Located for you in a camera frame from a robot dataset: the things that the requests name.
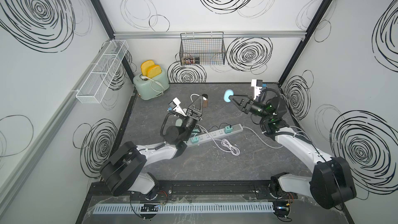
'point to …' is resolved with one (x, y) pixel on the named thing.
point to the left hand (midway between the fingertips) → (203, 98)
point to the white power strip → (236, 127)
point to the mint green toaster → (150, 88)
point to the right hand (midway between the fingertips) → (232, 97)
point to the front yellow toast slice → (154, 71)
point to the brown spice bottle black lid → (205, 101)
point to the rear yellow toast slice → (145, 65)
